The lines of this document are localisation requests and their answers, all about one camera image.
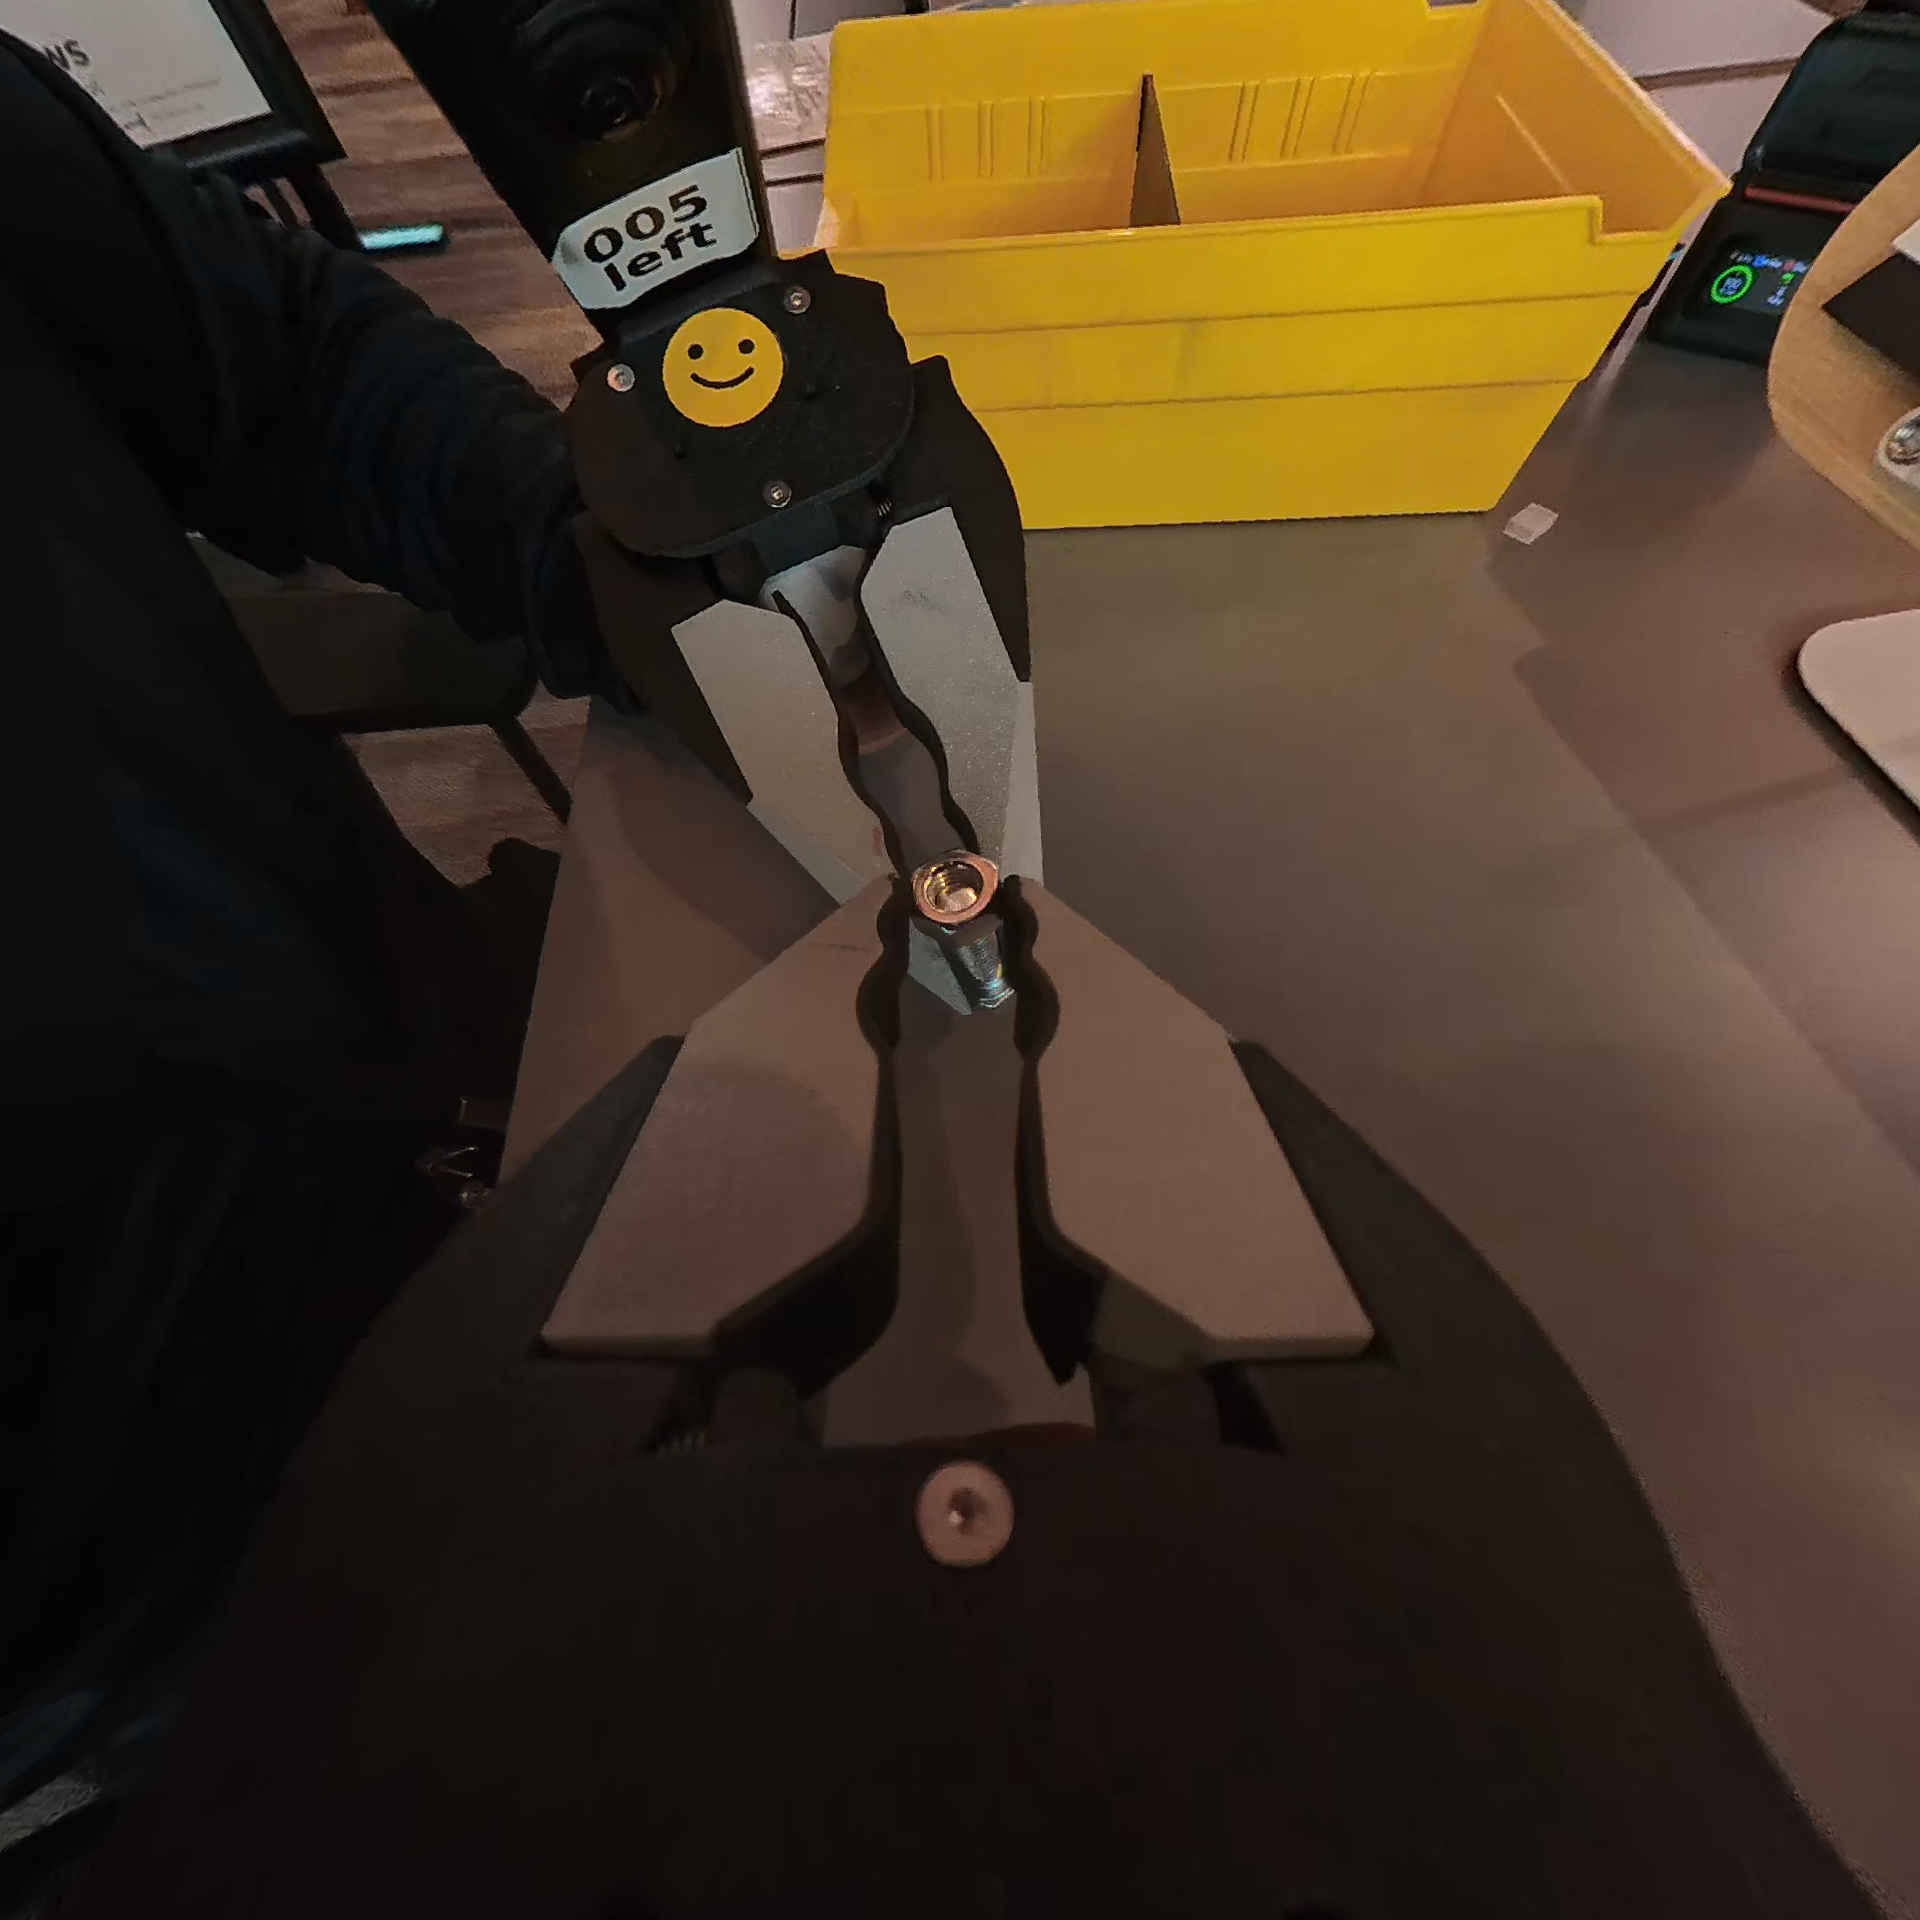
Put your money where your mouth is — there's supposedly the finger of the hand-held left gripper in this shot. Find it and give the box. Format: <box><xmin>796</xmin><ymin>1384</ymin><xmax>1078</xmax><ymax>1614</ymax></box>
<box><xmin>854</xmin><ymin>505</ymin><xmax>1047</xmax><ymax>887</ymax></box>
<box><xmin>670</xmin><ymin>579</ymin><xmax>921</xmax><ymax>907</ymax></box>

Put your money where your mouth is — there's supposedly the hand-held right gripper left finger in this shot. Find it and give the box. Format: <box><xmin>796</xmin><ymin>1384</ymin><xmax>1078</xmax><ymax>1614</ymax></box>
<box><xmin>539</xmin><ymin>879</ymin><xmax>919</xmax><ymax>1405</ymax></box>

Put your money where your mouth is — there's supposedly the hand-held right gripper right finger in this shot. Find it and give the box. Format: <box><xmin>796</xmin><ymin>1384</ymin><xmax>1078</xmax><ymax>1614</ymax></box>
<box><xmin>999</xmin><ymin>879</ymin><xmax>1378</xmax><ymax>1391</ymax></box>

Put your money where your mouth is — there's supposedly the silver metal bolt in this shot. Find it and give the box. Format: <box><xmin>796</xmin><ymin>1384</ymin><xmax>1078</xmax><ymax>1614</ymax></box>
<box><xmin>938</xmin><ymin>922</ymin><xmax>1021</xmax><ymax>1020</ymax></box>

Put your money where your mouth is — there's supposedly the person's left forearm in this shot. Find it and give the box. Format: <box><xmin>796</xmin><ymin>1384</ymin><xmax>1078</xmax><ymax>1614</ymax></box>
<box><xmin>151</xmin><ymin>165</ymin><xmax>631</xmax><ymax>706</ymax></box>

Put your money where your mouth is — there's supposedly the black bag with metal clips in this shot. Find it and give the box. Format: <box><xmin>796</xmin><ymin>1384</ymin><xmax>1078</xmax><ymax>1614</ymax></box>
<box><xmin>406</xmin><ymin>840</ymin><xmax>562</xmax><ymax>1217</ymax></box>

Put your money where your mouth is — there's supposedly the yellow plastic bin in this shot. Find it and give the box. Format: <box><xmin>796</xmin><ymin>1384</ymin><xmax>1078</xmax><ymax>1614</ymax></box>
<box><xmin>816</xmin><ymin>0</ymin><xmax>1730</xmax><ymax>530</ymax></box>

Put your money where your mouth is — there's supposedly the person's dark clothing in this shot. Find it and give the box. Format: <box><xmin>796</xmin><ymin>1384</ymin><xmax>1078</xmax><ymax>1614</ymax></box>
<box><xmin>0</xmin><ymin>31</ymin><xmax>573</xmax><ymax>1729</ymax></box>

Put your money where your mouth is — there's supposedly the black framed sign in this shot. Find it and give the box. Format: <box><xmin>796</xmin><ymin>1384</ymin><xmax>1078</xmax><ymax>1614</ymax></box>
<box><xmin>83</xmin><ymin>0</ymin><xmax>361</xmax><ymax>249</ymax></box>

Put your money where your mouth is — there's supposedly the white monitor base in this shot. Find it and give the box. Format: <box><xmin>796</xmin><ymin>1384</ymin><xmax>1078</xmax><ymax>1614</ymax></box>
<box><xmin>1799</xmin><ymin>608</ymin><xmax>1920</xmax><ymax>820</ymax></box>

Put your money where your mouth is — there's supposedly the light wooden board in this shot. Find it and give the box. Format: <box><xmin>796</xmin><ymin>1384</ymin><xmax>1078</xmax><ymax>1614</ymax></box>
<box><xmin>1769</xmin><ymin>188</ymin><xmax>1920</xmax><ymax>549</ymax></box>

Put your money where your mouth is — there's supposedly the black device with screen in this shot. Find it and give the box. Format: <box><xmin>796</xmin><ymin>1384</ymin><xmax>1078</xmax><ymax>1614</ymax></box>
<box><xmin>1643</xmin><ymin>15</ymin><xmax>1920</xmax><ymax>367</ymax></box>

